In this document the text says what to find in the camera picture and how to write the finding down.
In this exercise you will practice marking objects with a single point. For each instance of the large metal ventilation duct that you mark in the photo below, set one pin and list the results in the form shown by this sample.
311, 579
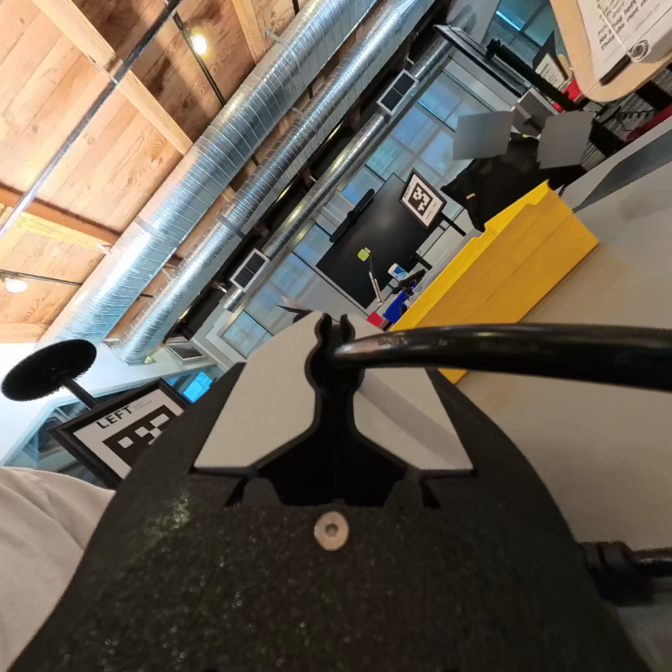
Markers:
325, 47

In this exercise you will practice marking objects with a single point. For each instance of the wooden sign board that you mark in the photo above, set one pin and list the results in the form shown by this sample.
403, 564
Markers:
577, 68

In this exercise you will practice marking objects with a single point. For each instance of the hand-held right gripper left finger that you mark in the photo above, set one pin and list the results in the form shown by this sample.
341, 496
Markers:
262, 409

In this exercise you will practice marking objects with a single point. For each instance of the grey desk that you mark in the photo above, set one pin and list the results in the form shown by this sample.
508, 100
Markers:
603, 462

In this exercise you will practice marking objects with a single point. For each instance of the black display panel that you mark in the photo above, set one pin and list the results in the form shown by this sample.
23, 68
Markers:
388, 246

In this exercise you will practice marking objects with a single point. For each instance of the printed marker tag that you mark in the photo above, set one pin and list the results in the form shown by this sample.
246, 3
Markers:
422, 199

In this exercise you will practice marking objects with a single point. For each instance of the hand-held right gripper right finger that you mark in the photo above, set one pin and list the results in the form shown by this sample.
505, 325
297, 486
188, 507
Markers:
414, 420

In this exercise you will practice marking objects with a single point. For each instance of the small metal ventilation duct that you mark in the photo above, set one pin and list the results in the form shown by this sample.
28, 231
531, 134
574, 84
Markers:
362, 141

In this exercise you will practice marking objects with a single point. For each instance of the black ceiling pipe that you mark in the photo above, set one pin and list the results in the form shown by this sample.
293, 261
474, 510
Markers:
52, 163

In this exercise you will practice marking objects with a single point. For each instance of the person's white clothing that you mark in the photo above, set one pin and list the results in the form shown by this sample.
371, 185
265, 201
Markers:
31, 551

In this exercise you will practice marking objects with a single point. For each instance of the ceiling lamp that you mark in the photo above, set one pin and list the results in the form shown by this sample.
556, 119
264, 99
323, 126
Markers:
199, 43
15, 285

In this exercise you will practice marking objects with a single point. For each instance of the printed instruction sheet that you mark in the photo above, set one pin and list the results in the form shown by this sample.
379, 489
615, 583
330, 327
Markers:
619, 31

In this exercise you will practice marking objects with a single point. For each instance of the square vent grille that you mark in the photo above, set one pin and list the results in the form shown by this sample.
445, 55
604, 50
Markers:
397, 92
249, 269

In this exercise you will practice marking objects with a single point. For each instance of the yellow plastic bin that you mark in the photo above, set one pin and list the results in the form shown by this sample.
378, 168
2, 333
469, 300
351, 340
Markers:
525, 252

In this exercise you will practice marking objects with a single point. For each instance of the black camera bar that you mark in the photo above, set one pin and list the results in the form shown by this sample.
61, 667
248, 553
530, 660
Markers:
353, 215

